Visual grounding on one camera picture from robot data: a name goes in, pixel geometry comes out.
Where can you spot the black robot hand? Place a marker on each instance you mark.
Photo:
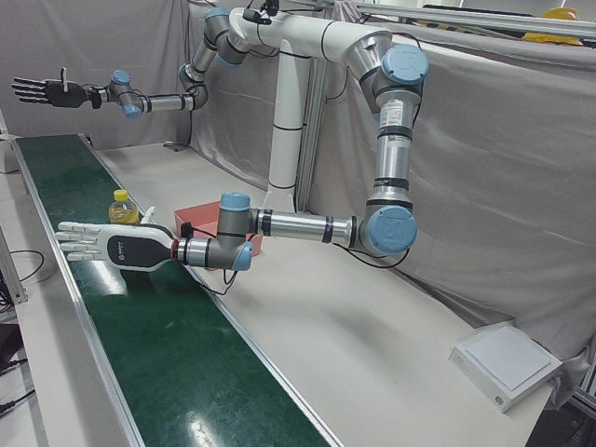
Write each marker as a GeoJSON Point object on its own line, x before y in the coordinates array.
{"type": "Point", "coordinates": [56, 93]}

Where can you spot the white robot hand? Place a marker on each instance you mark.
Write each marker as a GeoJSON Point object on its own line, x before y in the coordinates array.
{"type": "Point", "coordinates": [135, 247]}

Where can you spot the yellow orange drink bottle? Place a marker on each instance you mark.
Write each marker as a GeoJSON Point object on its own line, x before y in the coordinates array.
{"type": "Point", "coordinates": [123, 212]}

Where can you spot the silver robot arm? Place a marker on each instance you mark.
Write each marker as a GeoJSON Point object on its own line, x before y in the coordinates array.
{"type": "Point", "coordinates": [391, 153]}
{"type": "Point", "coordinates": [195, 70]}

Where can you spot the red plastic basket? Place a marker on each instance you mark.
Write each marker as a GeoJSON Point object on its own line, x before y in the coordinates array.
{"type": "Point", "coordinates": [200, 216]}

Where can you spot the green conveyor belt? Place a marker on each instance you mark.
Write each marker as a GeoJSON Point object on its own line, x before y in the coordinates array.
{"type": "Point", "coordinates": [153, 335]}

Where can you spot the black floor plate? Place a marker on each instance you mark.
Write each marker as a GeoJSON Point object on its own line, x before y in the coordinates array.
{"type": "Point", "coordinates": [174, 146]}

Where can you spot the grey backdrop curtain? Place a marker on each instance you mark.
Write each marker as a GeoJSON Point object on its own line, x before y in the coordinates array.
{"type": "Point", "coordinates": [503, 163]}

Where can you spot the white flat box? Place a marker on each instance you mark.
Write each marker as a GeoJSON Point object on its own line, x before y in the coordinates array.
{"type": "Point", "coordinates": [505, 363]}

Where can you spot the yellow hard hat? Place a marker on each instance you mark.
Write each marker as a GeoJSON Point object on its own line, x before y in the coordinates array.
{"type": "Point", "coordinates": [561, 13]}
{"type": "Point", "coordinates": [551, 38]}

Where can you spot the aluminium frame post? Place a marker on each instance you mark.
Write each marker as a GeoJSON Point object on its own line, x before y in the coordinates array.
{"type": "Point", "coordinates": [11, 265]}

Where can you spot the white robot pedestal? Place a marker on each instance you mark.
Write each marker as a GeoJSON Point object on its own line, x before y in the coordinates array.
{"type": "Point", "coordinates": [288, 93]}

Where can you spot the black head camera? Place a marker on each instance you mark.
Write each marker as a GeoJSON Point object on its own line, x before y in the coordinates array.
{"type": "Point", "coordinates": [261, 13]}

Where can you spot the aluminium cage frame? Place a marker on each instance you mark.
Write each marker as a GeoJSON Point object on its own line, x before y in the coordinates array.
{"type": "Point", "coordinates": [465, 16]}

